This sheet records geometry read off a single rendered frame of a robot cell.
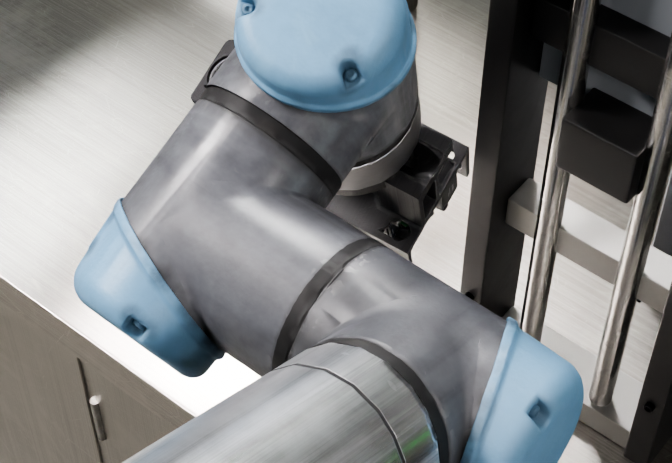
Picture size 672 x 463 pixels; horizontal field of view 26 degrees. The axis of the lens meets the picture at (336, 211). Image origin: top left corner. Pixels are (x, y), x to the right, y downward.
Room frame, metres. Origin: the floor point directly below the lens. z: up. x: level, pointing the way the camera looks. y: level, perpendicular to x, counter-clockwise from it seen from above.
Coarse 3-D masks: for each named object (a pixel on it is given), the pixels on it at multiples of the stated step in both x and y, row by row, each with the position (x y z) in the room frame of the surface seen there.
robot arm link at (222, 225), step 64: (192, 128) 0.44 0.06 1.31; (256, 128) 0.44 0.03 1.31; (128, 192) 0.43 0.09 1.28; (192, 192) 0.41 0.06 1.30; (256, 192) 0.41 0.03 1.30; (320, 192) 0.43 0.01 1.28; (128, 256) 0.39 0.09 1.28; (192, 256) 0.39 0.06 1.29; (256, 256) 0.38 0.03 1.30; (320, 256) 0.38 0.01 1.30; (128, 320) 0.37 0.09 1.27; (192, 320) 0.37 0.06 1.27; (256, 320) 0.36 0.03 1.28
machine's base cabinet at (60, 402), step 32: (0, 320) 0.75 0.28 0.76; (0, 352) 0.76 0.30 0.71; (32, 352) 0.73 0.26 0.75; (64, 352) 0.70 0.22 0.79; (0, 384) 0.77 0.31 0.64; (32, 384) 0.73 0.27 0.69; (64, 384) 0.70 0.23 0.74; (96, 384) 0.67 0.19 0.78; (0, 416) 0.78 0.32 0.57; (32, 416) 0.74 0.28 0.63; (64, 416) 0.71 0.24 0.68; (96, 416) 0.67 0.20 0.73; (128, 416) 0.65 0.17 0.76; (0, 448) 0.79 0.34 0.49; (32, 448) 0.75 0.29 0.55; (64, 448) 0.72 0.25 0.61; (96, 448) 0.69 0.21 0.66; (128, 448) 0.66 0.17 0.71
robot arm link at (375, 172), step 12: (420, 108) 0.53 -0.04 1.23; (420, 120) 0.52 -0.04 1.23; (408, 132) 0.50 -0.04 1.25; (408, 144) 0.50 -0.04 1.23; (384, 156) 0.49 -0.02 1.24; (396, 156) 0.50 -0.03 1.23; (408, 156) 0.51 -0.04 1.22; (360, 168) 0.48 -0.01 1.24; (372, 168) 0.49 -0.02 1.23; (384, 168) 0.49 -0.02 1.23; (396, 168) 0.50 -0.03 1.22; (348, 180) 0.49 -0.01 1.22; (360, 180) 0.49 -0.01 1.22; (372, 180) 0.50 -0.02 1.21; (384, 180) 0.50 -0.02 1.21
